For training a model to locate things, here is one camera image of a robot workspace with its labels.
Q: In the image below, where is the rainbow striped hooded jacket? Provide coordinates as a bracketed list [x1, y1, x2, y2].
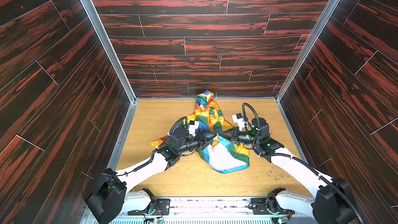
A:
[150, 90, 250, 174]

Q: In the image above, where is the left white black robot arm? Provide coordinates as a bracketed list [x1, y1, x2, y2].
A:
[81, 128, 215, 224]

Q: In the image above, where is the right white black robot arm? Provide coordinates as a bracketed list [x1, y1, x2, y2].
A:
[218, 118, 363, 224]

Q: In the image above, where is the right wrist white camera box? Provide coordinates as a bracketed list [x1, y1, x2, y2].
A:
[232, 113, 246, 131]

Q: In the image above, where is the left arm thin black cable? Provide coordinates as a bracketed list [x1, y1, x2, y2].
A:
[80, 116, 189, 200]

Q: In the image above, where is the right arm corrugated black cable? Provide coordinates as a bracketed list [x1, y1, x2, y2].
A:
[241, 102, 364, 224]

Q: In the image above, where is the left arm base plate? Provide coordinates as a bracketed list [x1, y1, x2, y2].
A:
[127, 198, 171, 216]

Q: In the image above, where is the aluminium front rail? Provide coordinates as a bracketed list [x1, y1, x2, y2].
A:
[110, 197, 316, 224]

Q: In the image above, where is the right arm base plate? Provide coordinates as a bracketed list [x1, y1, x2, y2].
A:
[248, 198, 292, 215]

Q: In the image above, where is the right aluminium corner post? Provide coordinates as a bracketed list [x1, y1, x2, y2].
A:
[276, 0, 341, 106]

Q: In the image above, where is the aluminium corner post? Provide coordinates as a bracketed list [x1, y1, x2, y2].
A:
[80, 0, 138, 104]
[276, 0, 341, 106]

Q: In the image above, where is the left aluminium corner post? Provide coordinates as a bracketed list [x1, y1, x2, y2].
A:
[80, 0, 138, 104]

